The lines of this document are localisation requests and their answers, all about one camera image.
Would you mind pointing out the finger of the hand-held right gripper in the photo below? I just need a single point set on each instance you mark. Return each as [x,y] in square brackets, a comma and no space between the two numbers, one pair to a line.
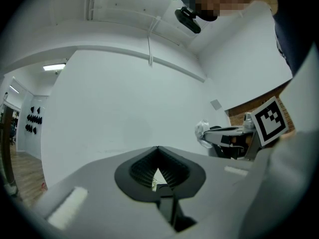
[226,128]
[216,136]

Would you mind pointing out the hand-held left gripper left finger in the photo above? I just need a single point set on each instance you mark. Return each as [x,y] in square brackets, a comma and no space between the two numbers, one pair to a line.
[99,195]

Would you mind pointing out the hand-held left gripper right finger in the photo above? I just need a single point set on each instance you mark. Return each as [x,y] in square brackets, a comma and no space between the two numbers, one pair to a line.
[219,190]

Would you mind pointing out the person's dark clothing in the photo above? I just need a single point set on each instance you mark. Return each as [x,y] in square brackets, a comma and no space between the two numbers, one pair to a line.
[294,34]

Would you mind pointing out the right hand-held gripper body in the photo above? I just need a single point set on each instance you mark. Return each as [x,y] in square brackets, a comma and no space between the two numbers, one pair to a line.
[270,121]

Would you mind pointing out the group of black wall-hung items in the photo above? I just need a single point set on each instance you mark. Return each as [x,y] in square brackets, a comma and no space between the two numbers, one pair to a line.
[33,119]

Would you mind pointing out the white wall panel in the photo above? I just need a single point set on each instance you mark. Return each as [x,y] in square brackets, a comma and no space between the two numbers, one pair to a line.
[215,104]

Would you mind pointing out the person's right forearm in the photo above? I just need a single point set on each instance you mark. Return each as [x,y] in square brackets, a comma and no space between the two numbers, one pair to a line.
[287,134]

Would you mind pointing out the black head-mounted camera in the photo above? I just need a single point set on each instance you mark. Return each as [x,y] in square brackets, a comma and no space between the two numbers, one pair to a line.
[187,19]

